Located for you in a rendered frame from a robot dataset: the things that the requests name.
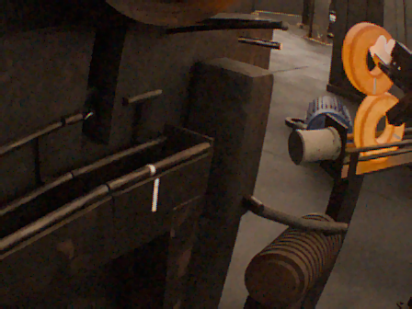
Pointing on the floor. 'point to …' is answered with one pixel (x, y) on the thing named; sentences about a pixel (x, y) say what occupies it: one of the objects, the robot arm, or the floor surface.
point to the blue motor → (314, 118)
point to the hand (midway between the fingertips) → (372, 50)
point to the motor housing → (289, 267)
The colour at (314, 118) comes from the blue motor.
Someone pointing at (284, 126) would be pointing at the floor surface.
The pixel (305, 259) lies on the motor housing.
